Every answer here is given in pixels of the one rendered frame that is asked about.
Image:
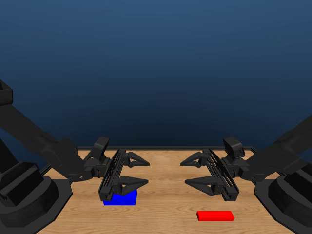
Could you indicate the thin red peg bar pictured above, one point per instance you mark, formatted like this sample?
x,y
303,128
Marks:
x,y
215,216

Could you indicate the black table frame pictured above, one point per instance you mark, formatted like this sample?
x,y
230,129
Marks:
x,y
158,147

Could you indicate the blue hollow socket block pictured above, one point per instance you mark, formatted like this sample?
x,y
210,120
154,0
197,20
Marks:
x,y
125,200

